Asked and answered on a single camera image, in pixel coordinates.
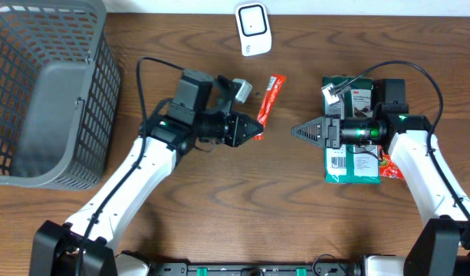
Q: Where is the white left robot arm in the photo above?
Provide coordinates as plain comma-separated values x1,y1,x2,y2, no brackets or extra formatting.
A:
29,111,263,275

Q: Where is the thin orange sachet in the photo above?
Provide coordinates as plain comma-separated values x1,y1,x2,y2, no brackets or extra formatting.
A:
257,74,287,128

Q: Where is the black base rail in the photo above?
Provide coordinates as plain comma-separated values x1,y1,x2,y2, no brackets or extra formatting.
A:
115,261,370,276

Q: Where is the large orange snack bag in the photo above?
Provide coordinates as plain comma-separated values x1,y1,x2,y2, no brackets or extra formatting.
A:
378,146,404,179

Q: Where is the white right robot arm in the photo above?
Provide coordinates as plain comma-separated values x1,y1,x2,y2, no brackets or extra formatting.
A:
291,114,470,275

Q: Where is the grey plastic mesh basket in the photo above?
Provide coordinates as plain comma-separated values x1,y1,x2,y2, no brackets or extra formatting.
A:
0,0,120,190

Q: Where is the white barcode scanner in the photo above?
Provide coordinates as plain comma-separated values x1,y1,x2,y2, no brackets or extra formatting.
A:
235,2,272,57

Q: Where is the green 3M gloves package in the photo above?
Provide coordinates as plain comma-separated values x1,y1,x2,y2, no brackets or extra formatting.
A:
324,77,380,184

